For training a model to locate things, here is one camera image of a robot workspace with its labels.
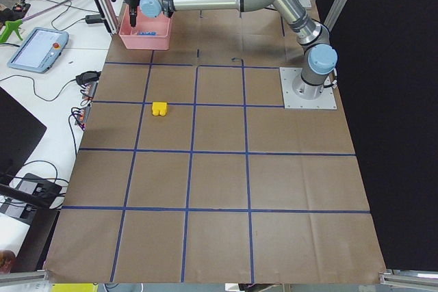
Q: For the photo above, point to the black monitor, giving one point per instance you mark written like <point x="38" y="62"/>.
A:
<point x="21" y="132"/>

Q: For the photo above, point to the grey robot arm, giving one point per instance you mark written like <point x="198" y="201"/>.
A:
<point x="312" y="36"/>

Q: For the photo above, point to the yellow toy block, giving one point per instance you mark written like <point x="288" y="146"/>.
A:
<point x="159" y="108"/>

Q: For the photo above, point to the pink plastic box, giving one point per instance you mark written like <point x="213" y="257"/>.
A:
<point x="162" y="25"/>

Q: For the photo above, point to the black power adapter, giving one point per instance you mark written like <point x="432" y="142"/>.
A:
<point x="93" y="19"/>

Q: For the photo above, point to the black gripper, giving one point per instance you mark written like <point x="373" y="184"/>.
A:
<point x="131" y="0"/>

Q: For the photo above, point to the blue toy block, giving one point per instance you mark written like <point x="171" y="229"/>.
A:
<point x="147" y="33"/>

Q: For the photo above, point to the teach pendant tablet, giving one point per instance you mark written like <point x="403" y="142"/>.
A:
<point x="39" y="50"/>

